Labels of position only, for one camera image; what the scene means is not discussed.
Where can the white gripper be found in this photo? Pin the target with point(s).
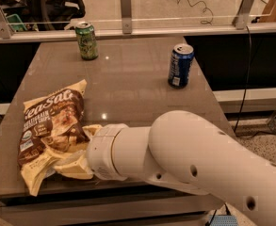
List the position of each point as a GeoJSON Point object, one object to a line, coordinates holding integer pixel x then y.
{"type": "Point", "coordinates": [100, 152]}

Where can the brown sea salt chip bag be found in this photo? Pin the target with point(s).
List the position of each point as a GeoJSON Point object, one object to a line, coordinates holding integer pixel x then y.
{"type": "Point", "coordinates": [52, 131]}

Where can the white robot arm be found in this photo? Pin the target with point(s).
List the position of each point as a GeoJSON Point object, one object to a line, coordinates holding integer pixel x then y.
{"type": "Point", "coordinates": [184, 151]}

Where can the green soda can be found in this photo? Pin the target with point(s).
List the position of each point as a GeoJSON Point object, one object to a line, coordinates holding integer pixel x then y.
{"type": "Point", "coordinates": [86, 40]}

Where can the blue pepsi can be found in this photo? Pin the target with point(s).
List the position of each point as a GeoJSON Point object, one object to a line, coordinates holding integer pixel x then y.
{"type": "Point", "coordinates": [180, 63]}

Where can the grey table drawer unit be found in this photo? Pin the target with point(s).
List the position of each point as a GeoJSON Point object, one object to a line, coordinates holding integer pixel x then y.
{"type": "Point", "coordinates": [92, 205]}

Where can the glass barrier panel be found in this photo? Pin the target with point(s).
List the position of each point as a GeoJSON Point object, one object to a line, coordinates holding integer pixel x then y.
{"type": "Point", "coordinates": [194, 15]}

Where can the person in dark clothes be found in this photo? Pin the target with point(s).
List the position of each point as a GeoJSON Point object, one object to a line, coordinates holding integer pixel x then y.
{"type": "Point", "coordinates": [51, 14]}

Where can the green plastic bin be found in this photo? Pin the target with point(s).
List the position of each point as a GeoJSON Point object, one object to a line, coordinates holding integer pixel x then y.
{"type": "Point", "coordinates": [16, 23]}

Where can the blue perforated box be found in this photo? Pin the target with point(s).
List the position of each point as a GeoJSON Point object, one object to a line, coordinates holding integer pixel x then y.
{"type": "Point", "coordinates": [223, 221]}

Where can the middle metal glass bracket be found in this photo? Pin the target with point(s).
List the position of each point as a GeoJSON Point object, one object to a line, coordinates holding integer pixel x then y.
{"type": "Point", "coordinates": [126, 13]}

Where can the right metal glass bracket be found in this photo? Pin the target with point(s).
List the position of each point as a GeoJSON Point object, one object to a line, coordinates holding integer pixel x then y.
{"type": "Point", "coordinates": [242, 16]}

